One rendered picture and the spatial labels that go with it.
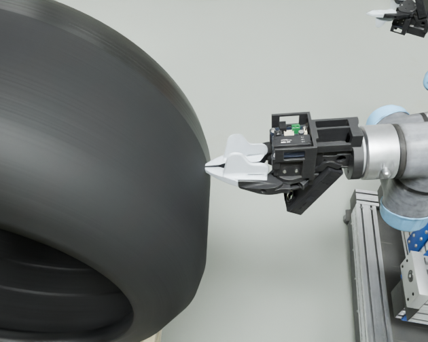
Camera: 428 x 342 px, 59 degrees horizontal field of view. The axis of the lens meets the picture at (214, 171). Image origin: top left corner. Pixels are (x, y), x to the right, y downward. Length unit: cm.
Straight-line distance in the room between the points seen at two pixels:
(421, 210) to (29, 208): 51
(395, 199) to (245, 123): 196
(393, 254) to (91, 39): 157
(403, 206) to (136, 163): 40
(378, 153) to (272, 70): 254
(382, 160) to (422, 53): 312
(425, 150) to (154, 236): 35
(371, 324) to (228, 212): 86
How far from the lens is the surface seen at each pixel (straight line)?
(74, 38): 47
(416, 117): 72
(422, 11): 149
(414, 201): 61
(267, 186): 52
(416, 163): 54
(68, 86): 41
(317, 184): 56
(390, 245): 183
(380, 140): 53
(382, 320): 163
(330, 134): 52
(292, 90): 285
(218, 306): 177
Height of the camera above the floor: 164
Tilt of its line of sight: 48 degrees down
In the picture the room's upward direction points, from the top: straight up
